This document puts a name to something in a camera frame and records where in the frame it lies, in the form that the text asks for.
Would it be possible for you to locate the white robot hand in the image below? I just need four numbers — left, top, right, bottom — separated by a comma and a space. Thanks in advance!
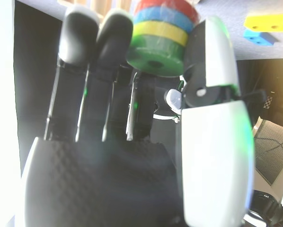
20, 5, 255, 227

